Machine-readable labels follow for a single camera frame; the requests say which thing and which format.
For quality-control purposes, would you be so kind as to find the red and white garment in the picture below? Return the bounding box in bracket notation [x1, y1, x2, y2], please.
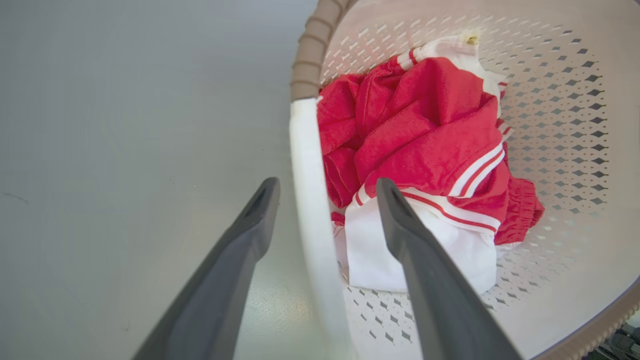
[316, 34, 546, 296]

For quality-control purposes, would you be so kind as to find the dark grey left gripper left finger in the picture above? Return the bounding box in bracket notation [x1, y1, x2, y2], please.
[132, 177, 281, 360]

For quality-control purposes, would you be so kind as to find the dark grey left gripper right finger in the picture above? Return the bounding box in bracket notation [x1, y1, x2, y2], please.
[375, 177, 524, 360]

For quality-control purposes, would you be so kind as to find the beige perforated plastic laundry basket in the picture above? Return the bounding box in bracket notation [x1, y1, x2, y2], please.
[288, 0, 640, 360]

